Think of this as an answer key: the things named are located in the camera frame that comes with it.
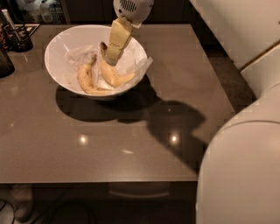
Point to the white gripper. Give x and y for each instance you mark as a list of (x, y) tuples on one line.
[(135, 10)]

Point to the yellow banana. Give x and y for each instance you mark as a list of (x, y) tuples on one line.
[(84, 78), (111, 76)]

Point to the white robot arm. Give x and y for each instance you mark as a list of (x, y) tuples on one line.
[(239, 175)]

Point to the white bowl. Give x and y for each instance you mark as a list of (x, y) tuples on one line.
[(60, 71)]

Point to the white paper liner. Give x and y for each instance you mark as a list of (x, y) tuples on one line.
[(87, 43)]

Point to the white stick in holder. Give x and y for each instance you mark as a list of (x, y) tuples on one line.
[(10, 23)]

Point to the dark container at left edge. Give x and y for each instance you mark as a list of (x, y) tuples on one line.
[(6, 66)]

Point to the black wire utensil holder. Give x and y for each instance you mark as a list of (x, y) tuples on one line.
[(24, 44)]

